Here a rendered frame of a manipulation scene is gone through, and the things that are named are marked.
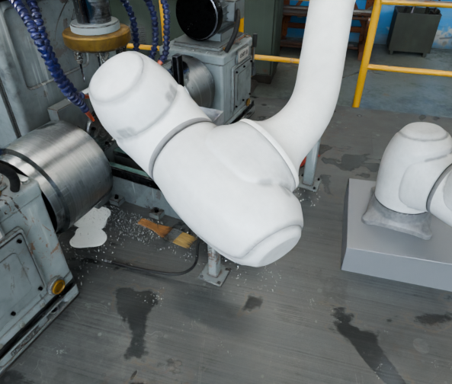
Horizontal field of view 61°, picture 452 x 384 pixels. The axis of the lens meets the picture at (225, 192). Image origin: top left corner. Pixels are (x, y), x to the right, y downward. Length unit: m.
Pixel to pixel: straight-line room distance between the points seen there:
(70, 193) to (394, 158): 0.80
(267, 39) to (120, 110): 3.87
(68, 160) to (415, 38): 5.14
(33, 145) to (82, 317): 0.43
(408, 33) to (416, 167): 4.71
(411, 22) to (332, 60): 5.18
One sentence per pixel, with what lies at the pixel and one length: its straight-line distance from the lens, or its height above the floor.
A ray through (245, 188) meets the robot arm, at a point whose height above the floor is 1.39.
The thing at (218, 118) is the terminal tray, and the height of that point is 1.14.
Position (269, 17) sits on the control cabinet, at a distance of 4.21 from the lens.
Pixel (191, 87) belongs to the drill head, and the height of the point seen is 1.11.
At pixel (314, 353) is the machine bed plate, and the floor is 0.80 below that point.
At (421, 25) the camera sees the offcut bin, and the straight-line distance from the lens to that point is 5.70.
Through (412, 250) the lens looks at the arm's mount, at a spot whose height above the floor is 0.89.
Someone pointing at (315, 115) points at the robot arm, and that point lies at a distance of 0.45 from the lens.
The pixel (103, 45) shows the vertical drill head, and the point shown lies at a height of 1.32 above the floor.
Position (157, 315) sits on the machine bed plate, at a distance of 1.02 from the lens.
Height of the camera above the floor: 1.62
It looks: 37 degrees down
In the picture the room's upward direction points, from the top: straight up
